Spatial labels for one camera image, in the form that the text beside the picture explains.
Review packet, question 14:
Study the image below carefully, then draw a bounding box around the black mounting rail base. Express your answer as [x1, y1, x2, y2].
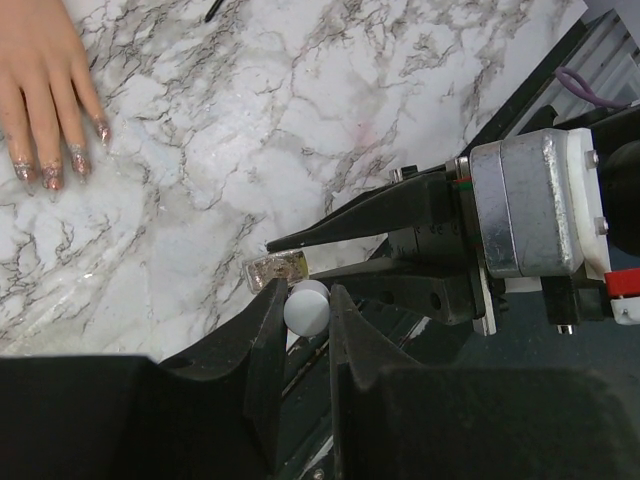
[279, 0, 640, 480]

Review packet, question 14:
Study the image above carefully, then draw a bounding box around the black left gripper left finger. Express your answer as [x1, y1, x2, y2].
[1, 279, 288, 479]

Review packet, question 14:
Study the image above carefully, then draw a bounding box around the white nail polish cap brush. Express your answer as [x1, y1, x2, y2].
[283, 280, 330, 338]

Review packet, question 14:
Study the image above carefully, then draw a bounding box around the mannequin practice hand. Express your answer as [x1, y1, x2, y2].
[1, 1, 111, 191]

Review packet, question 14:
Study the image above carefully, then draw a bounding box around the glitter nail polish bottle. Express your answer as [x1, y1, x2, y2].
[242, 250, 309, 294]

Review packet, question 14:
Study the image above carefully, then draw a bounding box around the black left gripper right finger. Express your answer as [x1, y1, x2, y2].
[329, 285, 639, 479]

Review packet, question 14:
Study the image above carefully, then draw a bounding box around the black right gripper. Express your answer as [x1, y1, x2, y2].
[266, 159, 505, 335]

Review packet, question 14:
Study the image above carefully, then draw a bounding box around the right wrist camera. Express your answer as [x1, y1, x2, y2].
[468, 128, 611, 293]

